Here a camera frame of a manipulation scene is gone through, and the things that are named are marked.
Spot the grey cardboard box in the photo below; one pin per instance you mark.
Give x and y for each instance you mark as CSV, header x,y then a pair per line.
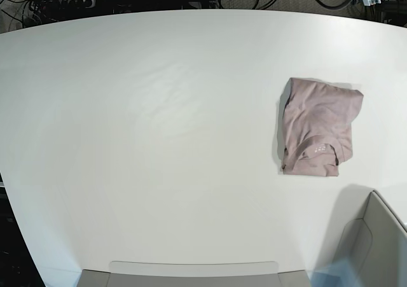
x,y
377,243
166,274

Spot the blue translucent bag corner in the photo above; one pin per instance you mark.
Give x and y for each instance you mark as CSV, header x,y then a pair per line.
x,y
341,273

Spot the pink T-shirt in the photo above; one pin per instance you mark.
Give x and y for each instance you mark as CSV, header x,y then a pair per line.
x,y
317,127

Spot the grey cardboard box bottom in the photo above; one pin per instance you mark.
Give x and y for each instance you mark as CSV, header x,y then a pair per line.
x,y
166,274

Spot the grey cardboard box right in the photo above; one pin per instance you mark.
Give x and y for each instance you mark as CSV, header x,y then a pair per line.
x,y
377,243

